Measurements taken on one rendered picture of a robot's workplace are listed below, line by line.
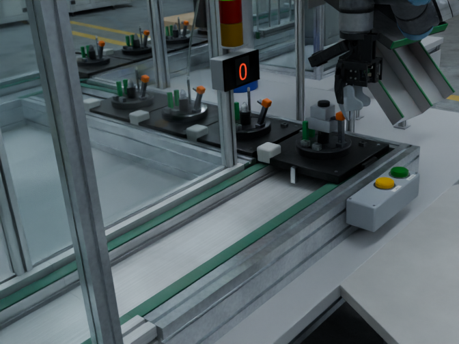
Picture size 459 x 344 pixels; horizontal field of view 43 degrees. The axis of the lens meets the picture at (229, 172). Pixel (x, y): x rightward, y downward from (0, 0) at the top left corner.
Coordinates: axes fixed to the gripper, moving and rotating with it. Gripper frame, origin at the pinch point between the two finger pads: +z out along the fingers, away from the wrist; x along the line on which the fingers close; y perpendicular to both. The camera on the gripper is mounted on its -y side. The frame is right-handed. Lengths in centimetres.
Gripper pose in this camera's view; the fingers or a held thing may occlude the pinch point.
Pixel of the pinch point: (345, 114)
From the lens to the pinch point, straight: 143.8
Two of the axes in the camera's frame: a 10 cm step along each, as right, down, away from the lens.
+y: 7.5, 2.2, -6.2
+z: 0.6, 9.1, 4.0
